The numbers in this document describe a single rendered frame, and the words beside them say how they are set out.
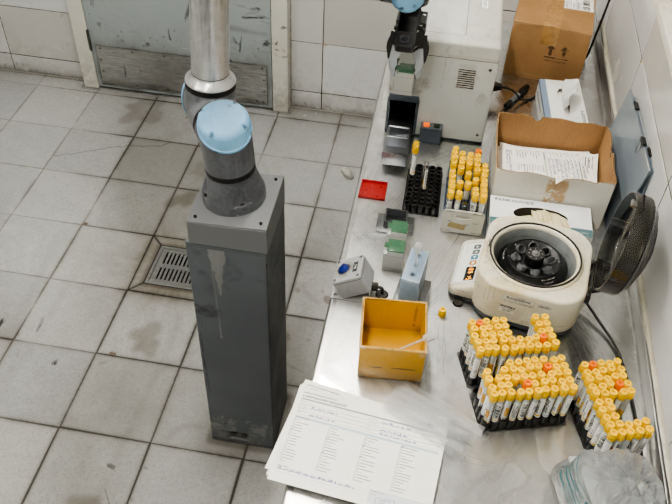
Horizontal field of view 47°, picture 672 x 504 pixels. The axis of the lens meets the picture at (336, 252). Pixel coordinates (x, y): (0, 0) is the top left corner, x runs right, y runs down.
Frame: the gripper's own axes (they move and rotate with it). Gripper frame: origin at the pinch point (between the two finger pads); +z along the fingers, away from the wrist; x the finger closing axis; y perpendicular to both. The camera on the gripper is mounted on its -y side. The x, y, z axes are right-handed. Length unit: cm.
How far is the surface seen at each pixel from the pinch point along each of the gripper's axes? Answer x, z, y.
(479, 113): -20.5, 14.7, 9.7
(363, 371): -4, 23, -75
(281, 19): 65, 64, 133
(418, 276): -11, 15, -54
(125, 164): 123, 112, 78
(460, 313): -22, 25, -53
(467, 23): -13.4, -5.4, 19.8
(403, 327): -10, 23, -62
